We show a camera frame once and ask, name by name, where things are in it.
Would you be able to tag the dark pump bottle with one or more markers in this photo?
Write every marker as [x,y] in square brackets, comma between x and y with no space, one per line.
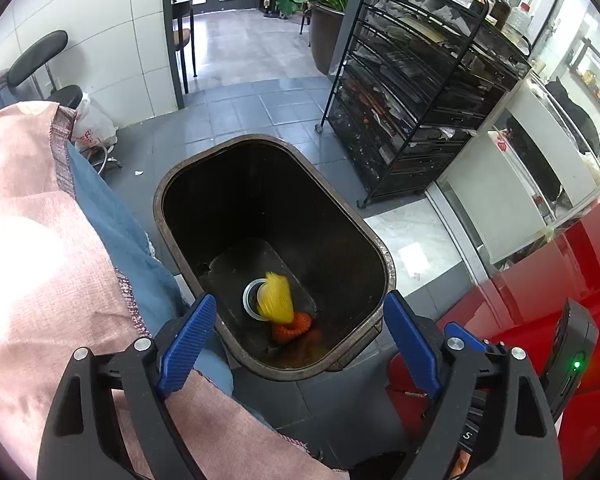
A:
[500,7]

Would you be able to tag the blue grey cloth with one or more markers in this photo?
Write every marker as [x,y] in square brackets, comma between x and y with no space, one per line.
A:
[109,220]

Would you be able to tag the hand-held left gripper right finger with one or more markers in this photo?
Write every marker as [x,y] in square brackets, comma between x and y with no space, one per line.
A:
[412,345]

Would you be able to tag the dark brown planter pot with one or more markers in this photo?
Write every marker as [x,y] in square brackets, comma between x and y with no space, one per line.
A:
[327,35]

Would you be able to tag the white display cabinet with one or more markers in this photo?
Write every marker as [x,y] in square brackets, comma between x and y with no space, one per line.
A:
[485,195]

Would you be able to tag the red glossy cabinet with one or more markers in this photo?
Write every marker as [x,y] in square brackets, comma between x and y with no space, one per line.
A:
[520,280]

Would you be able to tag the white plastic bag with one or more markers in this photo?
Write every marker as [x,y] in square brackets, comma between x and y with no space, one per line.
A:
[94,125]

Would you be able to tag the black chair with wooden seat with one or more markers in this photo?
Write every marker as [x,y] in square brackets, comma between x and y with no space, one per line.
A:
[182,35]

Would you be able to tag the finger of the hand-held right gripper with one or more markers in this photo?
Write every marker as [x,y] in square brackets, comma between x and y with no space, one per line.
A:
[462,331]

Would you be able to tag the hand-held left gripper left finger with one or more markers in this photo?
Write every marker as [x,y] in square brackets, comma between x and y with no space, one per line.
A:
[187,340]

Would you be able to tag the clear plastic jar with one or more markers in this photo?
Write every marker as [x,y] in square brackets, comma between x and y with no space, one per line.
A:
[519,22]

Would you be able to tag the pink dotted blanket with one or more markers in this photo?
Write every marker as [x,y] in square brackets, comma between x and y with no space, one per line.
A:
[39,260]

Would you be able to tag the dark brown trash bin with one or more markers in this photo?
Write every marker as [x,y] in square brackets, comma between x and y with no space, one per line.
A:
[260,200]

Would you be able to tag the yellow foam net sleeve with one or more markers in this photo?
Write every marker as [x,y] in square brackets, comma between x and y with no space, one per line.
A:
[277,297]

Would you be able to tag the orange foam net sleeve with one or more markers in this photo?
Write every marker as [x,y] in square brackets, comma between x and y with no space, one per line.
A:
[292,331]

